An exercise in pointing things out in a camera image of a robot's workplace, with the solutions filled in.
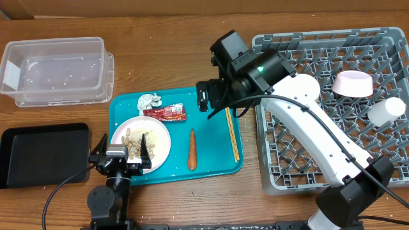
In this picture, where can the peanuts and rice food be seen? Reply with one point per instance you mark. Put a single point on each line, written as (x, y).
(133, 139)

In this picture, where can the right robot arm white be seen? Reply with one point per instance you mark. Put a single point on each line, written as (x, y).
(355, 179)

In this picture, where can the clear plastic bin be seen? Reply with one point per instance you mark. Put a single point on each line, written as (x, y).
(15, 53)

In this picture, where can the teal serving tray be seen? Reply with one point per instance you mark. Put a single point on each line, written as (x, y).
(218, 143)

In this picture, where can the white bowl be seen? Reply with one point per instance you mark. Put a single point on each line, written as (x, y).
(308, 85)

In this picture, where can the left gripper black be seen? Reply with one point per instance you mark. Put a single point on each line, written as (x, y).
(136, 168)

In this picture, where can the white cup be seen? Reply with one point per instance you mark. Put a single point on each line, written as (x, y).
(387, 110)

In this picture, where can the white plate with food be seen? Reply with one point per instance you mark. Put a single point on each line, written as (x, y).
(162, 144)

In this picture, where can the grey dishwasher rack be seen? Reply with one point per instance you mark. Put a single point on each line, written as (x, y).
(285, 166)

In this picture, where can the crumpled white napkin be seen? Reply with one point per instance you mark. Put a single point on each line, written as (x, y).
(148, 101)

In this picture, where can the orange carrot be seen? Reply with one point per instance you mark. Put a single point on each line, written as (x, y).
(192, 157)

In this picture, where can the pink bowl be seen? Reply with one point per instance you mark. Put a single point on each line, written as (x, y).
(353, 83)

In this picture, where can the black plastic tray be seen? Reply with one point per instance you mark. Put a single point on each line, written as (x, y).
(44, 155)

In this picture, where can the red snack wrapper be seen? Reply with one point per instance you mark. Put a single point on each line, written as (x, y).
(174, 112)

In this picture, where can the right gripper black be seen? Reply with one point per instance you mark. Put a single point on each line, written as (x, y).
(221, 101)

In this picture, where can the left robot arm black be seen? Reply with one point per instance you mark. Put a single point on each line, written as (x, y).
(109, 203)

